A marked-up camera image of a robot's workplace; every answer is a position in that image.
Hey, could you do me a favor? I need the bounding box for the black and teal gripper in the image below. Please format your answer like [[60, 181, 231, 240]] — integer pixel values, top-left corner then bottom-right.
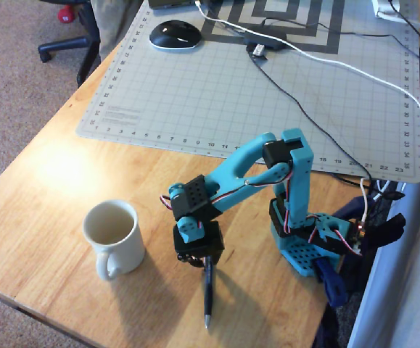
[[172, 215, 226, 270]]

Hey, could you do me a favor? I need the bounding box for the black ballpoint pen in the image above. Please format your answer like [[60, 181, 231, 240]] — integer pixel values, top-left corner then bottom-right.
[[202, 254, 215, 330]]

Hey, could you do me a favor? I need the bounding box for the white ceramic mug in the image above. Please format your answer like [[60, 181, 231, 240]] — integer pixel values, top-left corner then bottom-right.
[[82, 199, 146, 282]]

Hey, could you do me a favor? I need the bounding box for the blue table clamp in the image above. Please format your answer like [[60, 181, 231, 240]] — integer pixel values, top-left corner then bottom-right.
[[313, 257, 349, 308]]

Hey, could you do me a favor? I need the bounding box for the grey gridded cutting mat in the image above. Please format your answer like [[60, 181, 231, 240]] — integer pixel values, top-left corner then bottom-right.
[[75, 0, 420, 184]]

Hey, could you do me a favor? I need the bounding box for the black table clamp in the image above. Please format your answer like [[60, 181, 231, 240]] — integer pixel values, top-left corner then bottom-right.
[[371, 212, 407, 252]]

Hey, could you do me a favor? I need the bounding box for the black computer mouse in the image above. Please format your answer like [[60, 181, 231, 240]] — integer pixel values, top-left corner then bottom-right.
[[148, 19, 202, 50]]

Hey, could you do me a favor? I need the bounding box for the black usb hub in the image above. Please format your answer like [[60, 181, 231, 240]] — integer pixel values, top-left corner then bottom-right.
[[244, 30, 288, 51]]

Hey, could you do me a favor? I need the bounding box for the black office chair base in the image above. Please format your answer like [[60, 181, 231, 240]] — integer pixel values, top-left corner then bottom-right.
[[38, 0, 102, 88]]

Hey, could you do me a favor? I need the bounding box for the person's leg in khaki trousers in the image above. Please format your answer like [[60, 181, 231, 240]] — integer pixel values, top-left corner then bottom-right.
[[89, 0, 146, 63]]

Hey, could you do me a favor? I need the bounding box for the dark laptop edge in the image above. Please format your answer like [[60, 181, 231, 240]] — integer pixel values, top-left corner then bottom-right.
[[147, 0, 200, 10]]

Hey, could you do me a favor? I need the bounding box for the black and grey patterned mat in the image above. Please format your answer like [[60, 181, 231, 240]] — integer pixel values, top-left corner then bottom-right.
[[201, 0, 345, 56]]

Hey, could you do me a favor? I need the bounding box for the red dumbbell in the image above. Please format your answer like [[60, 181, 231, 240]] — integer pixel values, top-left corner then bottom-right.
[[57, 4, 75, 24]]

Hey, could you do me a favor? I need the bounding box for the white power adapter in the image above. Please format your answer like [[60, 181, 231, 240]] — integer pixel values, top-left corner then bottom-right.
[[371, 0, 413, 21]]

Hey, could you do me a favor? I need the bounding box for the thin black cable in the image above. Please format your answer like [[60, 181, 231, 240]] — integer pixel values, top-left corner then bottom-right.
[[247, 46, 374, 181]]

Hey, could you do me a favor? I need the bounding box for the long white cable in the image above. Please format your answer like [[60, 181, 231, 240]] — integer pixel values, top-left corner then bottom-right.
[[196, 0, 420, 228]]

